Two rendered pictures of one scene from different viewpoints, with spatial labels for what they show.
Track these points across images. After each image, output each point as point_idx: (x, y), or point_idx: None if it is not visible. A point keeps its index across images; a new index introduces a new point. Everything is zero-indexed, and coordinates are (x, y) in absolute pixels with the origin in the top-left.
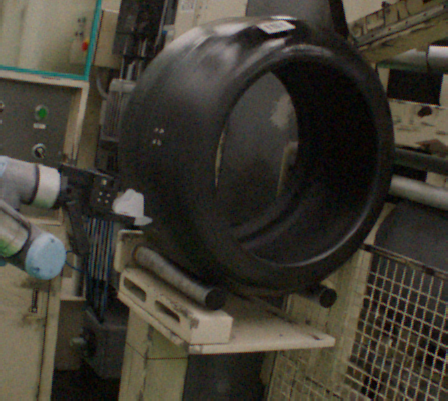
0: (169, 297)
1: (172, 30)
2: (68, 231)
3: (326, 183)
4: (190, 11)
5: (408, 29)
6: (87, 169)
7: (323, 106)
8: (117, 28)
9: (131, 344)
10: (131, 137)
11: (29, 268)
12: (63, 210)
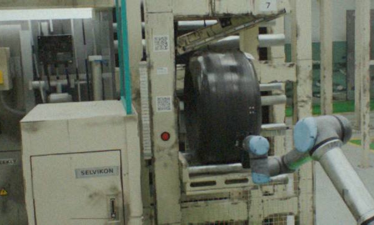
0: (231, 175)
1: (101, 59)
2: (246, 159)
3: (193, 113)
4: (165, 50)
5: (215, 39)
6: (243, 132)
7: (190, 81)
8: (43, 61)
9: (165, 222)
10: (228, 115)
11: (296, 169)
12: (246, 151)
